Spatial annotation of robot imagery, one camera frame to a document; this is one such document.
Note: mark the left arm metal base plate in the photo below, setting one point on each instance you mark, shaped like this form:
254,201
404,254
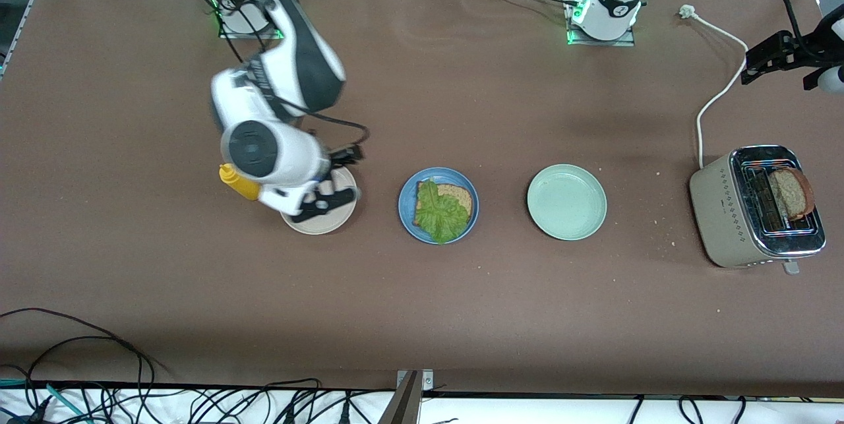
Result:
600,42

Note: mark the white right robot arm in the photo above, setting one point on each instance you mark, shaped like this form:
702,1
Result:
231,101

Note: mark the yellow squeeze bottle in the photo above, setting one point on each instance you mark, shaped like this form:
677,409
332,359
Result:
237,185

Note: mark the blue round plate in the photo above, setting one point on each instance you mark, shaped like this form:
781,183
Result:
405,213

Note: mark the brown bread slice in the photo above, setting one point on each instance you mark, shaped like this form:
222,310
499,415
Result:
458,196
794,193

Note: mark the white round plate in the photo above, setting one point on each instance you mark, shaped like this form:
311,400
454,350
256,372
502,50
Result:
323,228

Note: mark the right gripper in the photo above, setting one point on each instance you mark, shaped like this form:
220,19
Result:
342,158

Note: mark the metal table bracket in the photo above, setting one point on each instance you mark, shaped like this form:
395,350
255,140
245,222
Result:
405,404

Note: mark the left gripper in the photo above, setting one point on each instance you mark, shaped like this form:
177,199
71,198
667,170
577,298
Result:
812,45

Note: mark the beige chrome toaster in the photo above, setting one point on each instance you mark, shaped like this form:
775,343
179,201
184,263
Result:
722,213

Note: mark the green lettuce leaf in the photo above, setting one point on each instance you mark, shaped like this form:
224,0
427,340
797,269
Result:
442,216

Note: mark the pale green round plate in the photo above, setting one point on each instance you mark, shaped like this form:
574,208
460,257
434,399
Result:
567,202

